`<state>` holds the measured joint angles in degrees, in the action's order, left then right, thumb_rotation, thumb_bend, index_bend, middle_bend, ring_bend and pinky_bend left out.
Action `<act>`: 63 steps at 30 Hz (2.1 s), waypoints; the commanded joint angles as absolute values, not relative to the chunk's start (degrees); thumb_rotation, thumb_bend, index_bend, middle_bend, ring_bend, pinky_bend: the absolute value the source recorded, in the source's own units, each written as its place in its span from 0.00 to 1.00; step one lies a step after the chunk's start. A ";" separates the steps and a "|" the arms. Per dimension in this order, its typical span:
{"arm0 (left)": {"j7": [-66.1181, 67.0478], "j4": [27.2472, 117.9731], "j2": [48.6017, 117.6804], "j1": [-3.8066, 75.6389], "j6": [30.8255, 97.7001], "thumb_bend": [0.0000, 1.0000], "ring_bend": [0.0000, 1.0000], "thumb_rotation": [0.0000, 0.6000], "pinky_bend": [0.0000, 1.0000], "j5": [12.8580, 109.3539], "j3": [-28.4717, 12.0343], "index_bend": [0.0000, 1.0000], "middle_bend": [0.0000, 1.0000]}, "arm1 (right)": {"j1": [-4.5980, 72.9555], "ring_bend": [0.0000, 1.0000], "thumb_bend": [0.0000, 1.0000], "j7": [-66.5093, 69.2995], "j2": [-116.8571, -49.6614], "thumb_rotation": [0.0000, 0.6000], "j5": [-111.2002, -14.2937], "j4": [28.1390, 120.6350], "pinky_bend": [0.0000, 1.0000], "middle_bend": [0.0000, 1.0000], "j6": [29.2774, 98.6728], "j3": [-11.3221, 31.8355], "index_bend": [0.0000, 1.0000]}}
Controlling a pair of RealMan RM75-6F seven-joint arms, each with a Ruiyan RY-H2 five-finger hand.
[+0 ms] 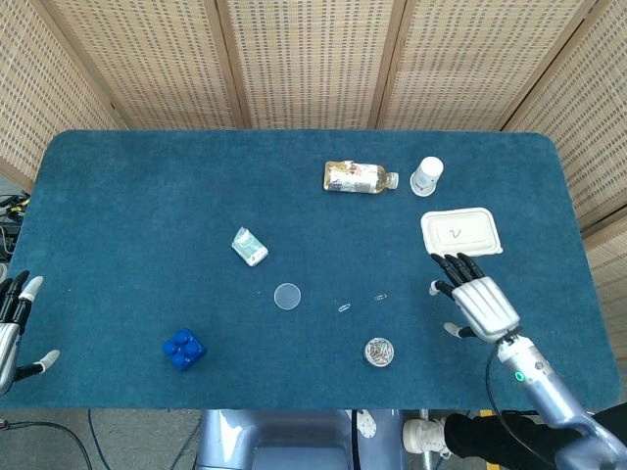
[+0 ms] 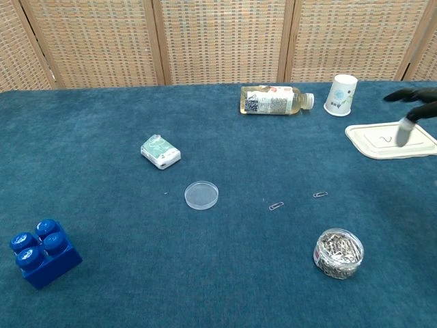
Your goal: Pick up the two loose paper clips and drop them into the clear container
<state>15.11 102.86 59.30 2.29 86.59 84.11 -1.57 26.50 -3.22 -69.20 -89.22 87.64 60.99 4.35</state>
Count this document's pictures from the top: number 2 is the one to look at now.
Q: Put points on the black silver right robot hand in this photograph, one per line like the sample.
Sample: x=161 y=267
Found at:
x=421 y=111

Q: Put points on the silver paper clip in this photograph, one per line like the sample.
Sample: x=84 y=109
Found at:
x=276 y=206
x=320 y=194

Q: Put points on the beige rectangular container lid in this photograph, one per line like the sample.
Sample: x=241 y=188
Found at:
x=372 y=141

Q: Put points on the clear jar of paper clips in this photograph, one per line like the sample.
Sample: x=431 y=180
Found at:
x=338 y=254

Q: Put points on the clear round plastic lid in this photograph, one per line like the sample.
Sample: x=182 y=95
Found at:
x=201 y=195

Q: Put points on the white paper cup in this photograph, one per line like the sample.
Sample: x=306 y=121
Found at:
x=340 y=95

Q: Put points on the plastic bottle of yellow drink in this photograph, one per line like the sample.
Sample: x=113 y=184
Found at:
x=269 y=100

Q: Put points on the woven wooden folding screen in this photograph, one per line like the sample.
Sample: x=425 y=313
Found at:
x=222 y=41

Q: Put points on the green white tissue pack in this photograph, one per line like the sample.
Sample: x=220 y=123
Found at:
x=159 y=152

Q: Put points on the blue toy building block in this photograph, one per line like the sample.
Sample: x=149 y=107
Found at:
x=44 y=256

